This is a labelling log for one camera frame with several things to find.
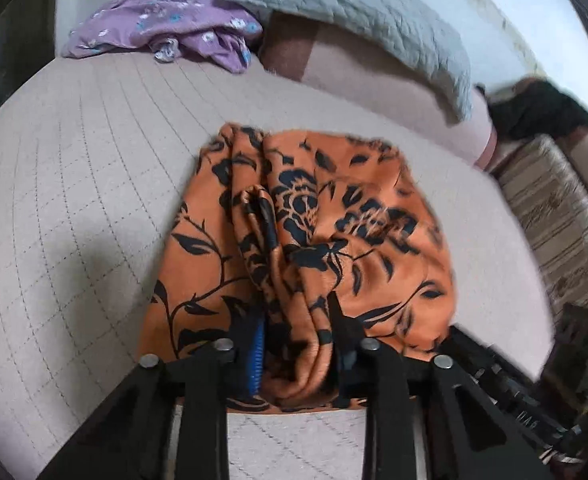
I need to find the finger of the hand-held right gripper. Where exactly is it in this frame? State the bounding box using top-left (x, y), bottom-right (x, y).
top-left (446, 325), bottom-right (567, 443)

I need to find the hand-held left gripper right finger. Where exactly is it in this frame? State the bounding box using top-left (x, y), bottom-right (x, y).
top-left (326, 290), bottom-right (555, 480)

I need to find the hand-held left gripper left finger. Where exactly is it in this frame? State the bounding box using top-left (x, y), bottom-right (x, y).
top-left (39, 305), bottom-right (271, 480)

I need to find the orange black floral garment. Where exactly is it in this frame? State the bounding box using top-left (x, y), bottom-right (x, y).
top-left (138, 122), bottom-right (457, 413)

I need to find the striped beige cushion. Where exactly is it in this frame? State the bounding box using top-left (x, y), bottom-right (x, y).
top-left (494, 135), bottom-right (588, 321)

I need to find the pink bolster cushion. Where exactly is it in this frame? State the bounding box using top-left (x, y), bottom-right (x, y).
top-left (261, 12), bottom-right (500, 168)

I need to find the dark cloth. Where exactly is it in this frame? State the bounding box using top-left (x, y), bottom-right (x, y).
top-left (486, 77), bottom-right (588, 143)

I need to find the grey quilted pillow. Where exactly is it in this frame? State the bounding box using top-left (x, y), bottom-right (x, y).
top-left (216, 0), bottom-right (475, 122)

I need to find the purple floral garment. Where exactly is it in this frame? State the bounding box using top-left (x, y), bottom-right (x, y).
top-left (61, 0), bottom-right (265, 75)

